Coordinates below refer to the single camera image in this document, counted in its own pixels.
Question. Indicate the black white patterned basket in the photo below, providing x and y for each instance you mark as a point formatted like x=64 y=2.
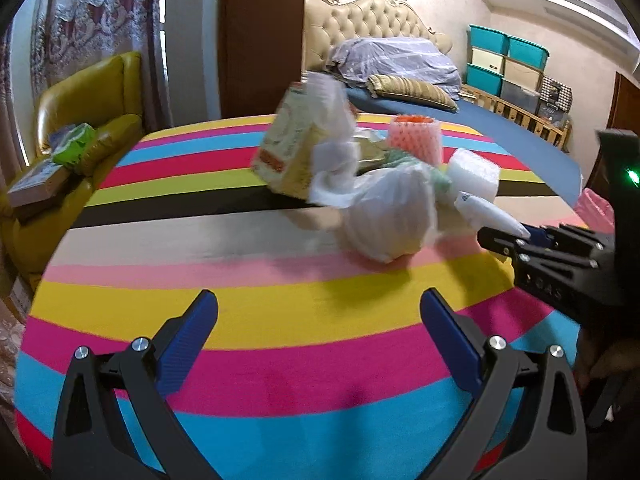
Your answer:
x=555 y=92

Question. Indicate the bed with blue sheet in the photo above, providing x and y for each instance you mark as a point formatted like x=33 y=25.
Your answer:
x=500 y=130

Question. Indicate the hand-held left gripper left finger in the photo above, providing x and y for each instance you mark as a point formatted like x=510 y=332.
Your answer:
x=187 y=345

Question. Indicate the white plastic bag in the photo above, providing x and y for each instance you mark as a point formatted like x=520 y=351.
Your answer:
x=390 y=215

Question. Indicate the blue grey duvet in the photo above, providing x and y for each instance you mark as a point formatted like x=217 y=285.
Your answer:
x=400 y=57

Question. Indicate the stack of storage boxes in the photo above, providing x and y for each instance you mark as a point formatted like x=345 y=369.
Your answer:
x=485 y=80

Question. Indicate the wooden crib rail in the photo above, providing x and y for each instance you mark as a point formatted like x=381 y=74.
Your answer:
x=520 y=120

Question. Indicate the green snack packet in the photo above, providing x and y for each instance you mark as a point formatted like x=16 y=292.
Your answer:
x=75 y=147

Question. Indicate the person's right hand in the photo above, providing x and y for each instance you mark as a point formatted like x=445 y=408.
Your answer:
x=607 y=360

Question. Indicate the beige tufted headboard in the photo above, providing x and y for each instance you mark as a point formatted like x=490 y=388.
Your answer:
x=370 y=20

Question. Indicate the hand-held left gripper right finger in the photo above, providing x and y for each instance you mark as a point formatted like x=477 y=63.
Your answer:
x=450 y=345

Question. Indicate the ceiling air vent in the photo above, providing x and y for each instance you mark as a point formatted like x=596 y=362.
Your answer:
x=585 y=10

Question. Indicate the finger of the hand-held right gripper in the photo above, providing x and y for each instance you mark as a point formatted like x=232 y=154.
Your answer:
x=540 y=234
x=500 y=240

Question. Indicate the yellow leather armchair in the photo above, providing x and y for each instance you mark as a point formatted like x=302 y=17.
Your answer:
x=90 y=90

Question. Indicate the white plastic tube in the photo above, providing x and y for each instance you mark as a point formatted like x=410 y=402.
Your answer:
x=490 y=212

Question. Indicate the brown wooden wardrobe panel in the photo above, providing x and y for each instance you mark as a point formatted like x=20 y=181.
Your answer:
x=260 y=35

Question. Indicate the white bubble wrap block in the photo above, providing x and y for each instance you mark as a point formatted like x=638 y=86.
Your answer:
x=472 y=172

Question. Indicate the striped colourful tablecloth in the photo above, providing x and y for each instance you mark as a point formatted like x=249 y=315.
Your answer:
x=250 y=310

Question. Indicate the pale blue packet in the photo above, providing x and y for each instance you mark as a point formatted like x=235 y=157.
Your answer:
x=59 y=140

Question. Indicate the pink wastebasket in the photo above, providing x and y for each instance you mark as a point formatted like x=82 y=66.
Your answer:
x=595 y=207

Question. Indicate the striped beige pillow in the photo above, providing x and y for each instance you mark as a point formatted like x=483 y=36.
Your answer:
x=410 y=90

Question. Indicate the yellow carton box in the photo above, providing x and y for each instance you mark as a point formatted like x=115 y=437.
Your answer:
x=290 y=150

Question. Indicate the green wavy wrapper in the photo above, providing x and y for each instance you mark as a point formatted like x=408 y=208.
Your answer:
x=440 y=182

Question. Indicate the brown wooden door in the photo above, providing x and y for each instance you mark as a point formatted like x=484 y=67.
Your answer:
x=625 y=105

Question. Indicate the pink lace curtain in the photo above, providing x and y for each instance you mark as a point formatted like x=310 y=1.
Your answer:
x=100 y=20

